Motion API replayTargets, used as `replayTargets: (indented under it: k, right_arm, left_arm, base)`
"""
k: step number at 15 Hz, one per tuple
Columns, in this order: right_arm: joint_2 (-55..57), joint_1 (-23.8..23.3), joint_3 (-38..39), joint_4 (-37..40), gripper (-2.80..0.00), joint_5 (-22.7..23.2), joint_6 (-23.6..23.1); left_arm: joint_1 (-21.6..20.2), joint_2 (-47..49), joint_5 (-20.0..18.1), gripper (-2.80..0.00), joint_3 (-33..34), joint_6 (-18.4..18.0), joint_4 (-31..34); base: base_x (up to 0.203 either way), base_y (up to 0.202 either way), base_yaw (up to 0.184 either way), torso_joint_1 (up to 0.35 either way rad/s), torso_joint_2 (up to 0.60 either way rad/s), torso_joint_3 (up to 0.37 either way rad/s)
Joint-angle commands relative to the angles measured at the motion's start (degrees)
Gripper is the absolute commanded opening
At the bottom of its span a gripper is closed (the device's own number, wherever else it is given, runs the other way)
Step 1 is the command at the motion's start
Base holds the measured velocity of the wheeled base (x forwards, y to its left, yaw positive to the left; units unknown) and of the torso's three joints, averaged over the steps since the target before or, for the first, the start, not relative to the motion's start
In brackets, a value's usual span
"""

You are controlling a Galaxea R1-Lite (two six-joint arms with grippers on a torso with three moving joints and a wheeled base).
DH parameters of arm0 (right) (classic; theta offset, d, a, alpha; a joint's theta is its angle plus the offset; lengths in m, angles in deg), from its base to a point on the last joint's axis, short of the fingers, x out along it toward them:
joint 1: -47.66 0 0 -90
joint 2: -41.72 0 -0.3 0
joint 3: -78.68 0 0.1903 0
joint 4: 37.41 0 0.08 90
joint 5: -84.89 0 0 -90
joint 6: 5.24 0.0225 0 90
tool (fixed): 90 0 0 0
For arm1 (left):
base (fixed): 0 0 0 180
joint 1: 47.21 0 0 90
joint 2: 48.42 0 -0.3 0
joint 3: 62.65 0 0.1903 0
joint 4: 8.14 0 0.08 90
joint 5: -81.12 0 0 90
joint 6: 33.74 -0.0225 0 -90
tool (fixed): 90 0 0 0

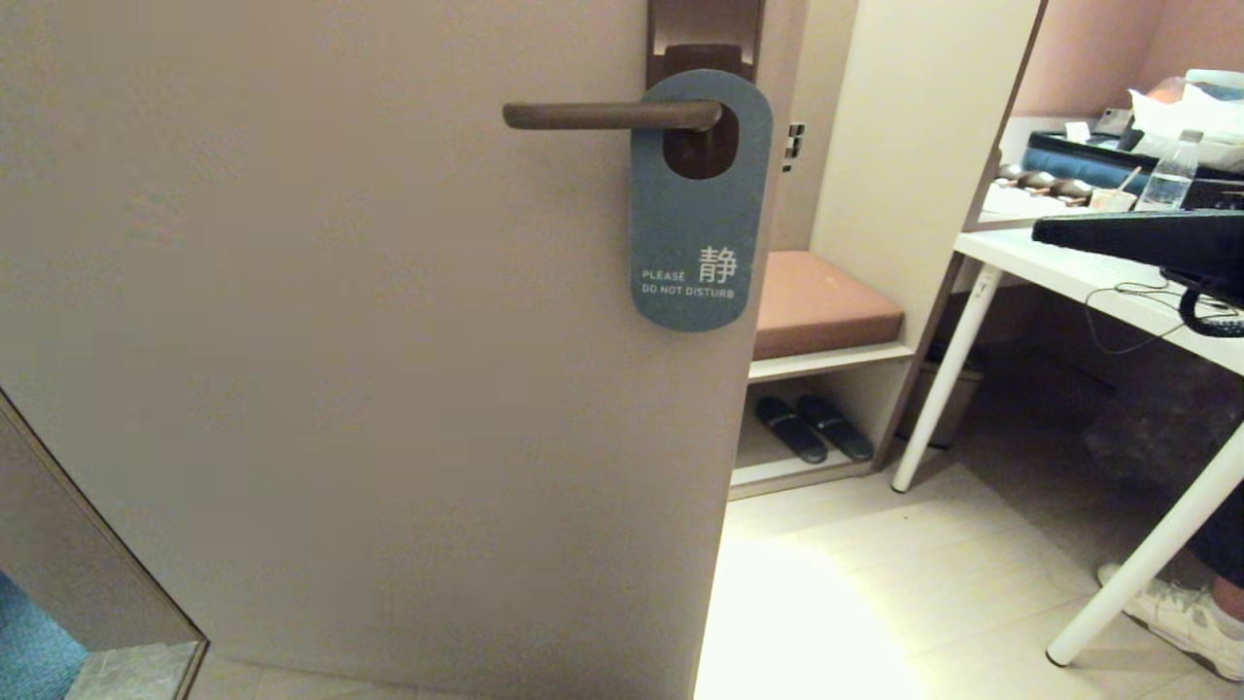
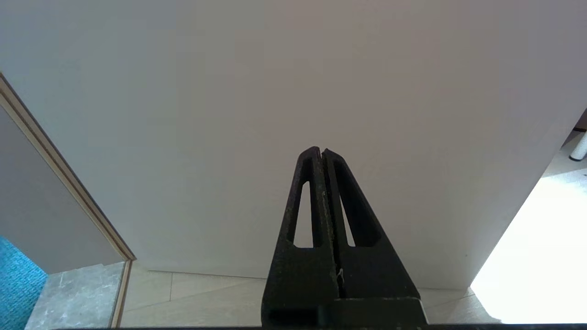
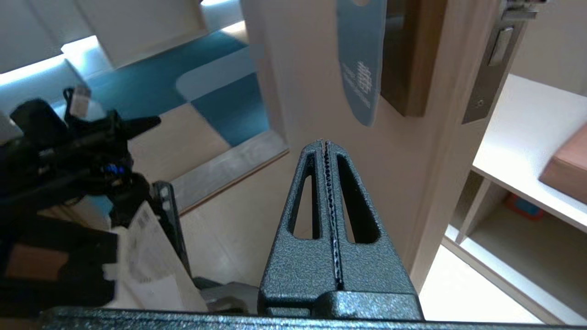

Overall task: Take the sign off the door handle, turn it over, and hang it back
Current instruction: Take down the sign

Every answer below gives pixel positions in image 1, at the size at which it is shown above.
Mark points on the small white card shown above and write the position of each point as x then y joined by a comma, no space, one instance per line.
1076,132

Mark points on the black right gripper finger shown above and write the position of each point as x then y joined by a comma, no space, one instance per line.
1147,238

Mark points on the brown door lock plate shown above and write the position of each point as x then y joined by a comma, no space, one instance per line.
705,24

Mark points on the white table with round legs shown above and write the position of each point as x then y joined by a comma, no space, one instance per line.
1069,272

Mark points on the dark blue tray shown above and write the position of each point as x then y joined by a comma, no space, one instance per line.
1079,165

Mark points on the person leg in dark trousers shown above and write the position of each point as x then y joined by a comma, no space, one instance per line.
1225,544

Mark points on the clear plastic water bottle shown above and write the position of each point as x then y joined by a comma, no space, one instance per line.
1171,180

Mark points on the dark slipper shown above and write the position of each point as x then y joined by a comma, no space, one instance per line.
836,428
789,430

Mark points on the brown waste bin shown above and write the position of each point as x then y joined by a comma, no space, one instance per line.
957,399

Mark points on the blue do-not-disturb door sign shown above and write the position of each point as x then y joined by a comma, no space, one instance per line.
690,224

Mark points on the white paper cup with stick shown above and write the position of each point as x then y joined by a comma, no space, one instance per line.
1108,200

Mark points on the white paper sheet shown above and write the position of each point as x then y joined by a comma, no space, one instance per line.
1016,202

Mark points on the brown bench cushion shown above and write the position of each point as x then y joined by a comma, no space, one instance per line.
826,306

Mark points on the cream wardrobe bench unit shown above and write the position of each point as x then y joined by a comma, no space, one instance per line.
914,146

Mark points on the beige room door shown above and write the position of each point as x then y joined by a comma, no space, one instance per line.
340,389

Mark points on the white sneaker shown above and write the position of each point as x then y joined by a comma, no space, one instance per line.
1176,617

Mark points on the white plastic bag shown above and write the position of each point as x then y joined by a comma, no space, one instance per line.
1166,112

